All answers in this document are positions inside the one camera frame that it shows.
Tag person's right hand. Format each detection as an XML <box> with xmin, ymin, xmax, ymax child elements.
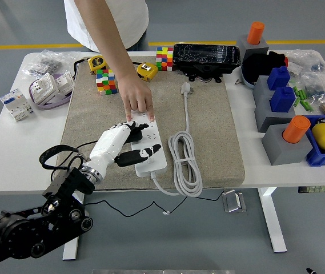
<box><xmin>121</xmin><ymin>76</ymin><xmax>155</xmax><ymax>122</ymax></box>

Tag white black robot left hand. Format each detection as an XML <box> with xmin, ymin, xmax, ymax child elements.
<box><xmin>86</xmin><ymin>120</ymin><xmax>162</xmax><ymax>178</ymax></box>

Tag black plug adapter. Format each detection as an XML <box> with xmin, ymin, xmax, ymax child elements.
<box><xmin>128</xmin><ymin>125</ymin><xmax>147</xmax><ymax>143</ymax></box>

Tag white power strip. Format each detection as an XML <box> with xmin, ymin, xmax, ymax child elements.
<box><xmin>130</xmin><ymin>111</ymin><xmax>168</xmax><ymax>178</ymax></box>

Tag thin black adapter cord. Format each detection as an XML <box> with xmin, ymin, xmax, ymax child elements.
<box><xmin>75</xmin><ymin>140</ymin><xmax>226</xmax><ymax>217</ymax></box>

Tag yellow tape measure silver clip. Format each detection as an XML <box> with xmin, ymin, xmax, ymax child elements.
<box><xmin>137</xmin><ymin>62</ymin><xmax>158</xmax><ymax>82</ymax></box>

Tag colourful puzzle cube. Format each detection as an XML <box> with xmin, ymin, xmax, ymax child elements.
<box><xmin>95</xmin><ymin>69</ymin><xmax>119</xmax><ymax>96</ymax></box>
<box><xmin>155</xmin><ymin>46</ymin><xmax>175</xmax><ymax>71</ymax></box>

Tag yellow tape measure black label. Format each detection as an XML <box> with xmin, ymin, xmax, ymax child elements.
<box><xmin>72</xmin><ymin>55</ymin><xmax>108</xmax><ymax>75</ymax></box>

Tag grey-brown mat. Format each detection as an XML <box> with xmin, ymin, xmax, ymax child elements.
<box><xmin>55</xmin><ymin>55</ymin><xmax>246</xmax><ymax>192</ymax></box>

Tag black device wrapped in film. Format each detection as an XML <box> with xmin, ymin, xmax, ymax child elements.
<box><xmin>172</xmin><ymin>43</ymin><xmax>242</xmax><ymax>83</ymax></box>

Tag black table control panel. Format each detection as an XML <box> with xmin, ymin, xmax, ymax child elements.
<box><xmin>298</xmin><ymin>185</ymin><xmax>325</xmax><ymax>194</ymax></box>

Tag clear bag grey screws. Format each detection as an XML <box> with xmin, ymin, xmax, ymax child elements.
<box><xmin>21</xmin><ymin>49</ymin><xmax>75</xmax><ymax>78</ymax></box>

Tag white circuit breaker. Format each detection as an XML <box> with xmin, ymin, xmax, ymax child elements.
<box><xmin>0</xmin><ymin>88</ymin><xmax>34</xmax><ymax>122</ymax></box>

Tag silver metal box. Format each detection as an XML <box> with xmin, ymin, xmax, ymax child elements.
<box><xmin>221</xmin><ymin>188</ymin><xmax>247</xmax><ymax>213</ymax></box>

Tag pale blue round base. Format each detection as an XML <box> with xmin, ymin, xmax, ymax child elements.
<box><xmin>239</xmin><ymin>64</ymin><xmax>259</xmax><ymax>90</ymax></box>

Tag blue plastic bin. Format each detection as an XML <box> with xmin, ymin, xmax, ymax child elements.
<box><xmin>301</xmin><ymin>114</ymin><xmax>325</xmax><ymax>167</ymax></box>

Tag grey block with round hole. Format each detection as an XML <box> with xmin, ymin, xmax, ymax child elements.
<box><xmin>261</xmin><ymin>124</ymin><xmax>314</xmax><ymax>166</ymax></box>
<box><xmin>235</xmin><ymin>34</ymin><xmax>269</xmax><ymax>59</ymax></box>

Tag black cloth bundle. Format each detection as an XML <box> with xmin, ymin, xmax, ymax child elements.
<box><xmin>241</xmin><ymin>50</ymin><xmax>289</xmax><ymax>83</ymax></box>

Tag grey stepped block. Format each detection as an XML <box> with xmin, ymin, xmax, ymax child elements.
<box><xmin>252</xmin><ymin>75</ymin><xmax>304</xmax><ymax>132</ymax></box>

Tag orange cylinder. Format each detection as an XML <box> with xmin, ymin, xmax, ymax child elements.
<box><xmin>247</xmin><ymin>21</ymin><xmax>265</xmax><ymax>45</ymax></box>
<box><xmin>282</xmin><ymin>115</ymin><xmax>311</xmax><ymax>144</ymax></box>

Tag blue plastic block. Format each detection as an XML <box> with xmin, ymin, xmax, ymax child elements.
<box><xmin>266</xmin><ymin>66</ymin><xmax>291</xmax><ymax>91</ymax></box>
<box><xmin>269</xmin><ymin>86</ymin><xmax>296</xmax><ymax>114</ymax></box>

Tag clear bag white parts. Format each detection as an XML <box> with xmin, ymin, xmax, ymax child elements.
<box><xmin>286</xmin><ymin>49</ymin><xmax>325</xmax><ymax>78</ymax></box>

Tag clear bag blue parts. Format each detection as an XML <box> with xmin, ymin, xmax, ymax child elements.
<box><xmin>302</xmin><ymin>74</ymin><xmax>325</xmax><ymax>100</ymax></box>

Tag white power cord with plug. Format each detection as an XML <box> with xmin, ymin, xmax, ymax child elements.
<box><xmin>150</xmin><ymin>81</ymin><xmax>203</xmax><ymax>198</ymax></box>

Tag purple strap ring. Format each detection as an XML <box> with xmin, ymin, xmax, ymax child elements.
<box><xmin>28</xmin><ymin>73</ymin><xmax>73</xmax><ymax>111</ymax></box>

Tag white wall socket panel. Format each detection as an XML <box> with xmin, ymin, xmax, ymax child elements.
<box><xmin>29</xmin><ymin>72</ymin><xmax>58</xmax><ymax>103</ymax></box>
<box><xmin>54</xmin><ymin>71</ymin><xmax>74</xmax><ymax>96</ymax></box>

